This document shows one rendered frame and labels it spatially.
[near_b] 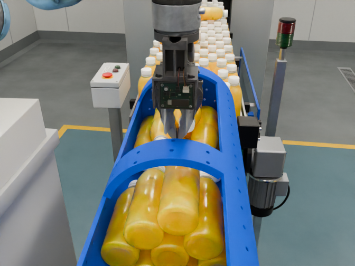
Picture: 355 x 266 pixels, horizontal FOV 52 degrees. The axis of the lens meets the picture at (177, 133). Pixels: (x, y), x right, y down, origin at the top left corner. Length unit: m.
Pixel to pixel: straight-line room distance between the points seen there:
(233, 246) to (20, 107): 0.53
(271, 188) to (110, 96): 0.71
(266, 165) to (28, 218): 0.86
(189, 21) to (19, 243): 0.57
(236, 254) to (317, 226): 1.89
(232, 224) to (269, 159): 0.84
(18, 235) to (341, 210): 2.07
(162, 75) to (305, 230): 1.87
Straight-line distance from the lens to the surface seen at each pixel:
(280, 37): 1.48
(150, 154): 0.63
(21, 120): 0.79
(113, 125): 1.45
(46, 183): 0.92
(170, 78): 0.56
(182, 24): 0.55
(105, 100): 1.31
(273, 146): 1.38
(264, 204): 1.51
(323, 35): 5.47
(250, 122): 1.23
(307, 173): 2.79
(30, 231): 0.89
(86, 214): 2.38
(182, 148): 0.64
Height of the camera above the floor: 1.58
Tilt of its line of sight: 30 degrees down
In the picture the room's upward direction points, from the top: straight up
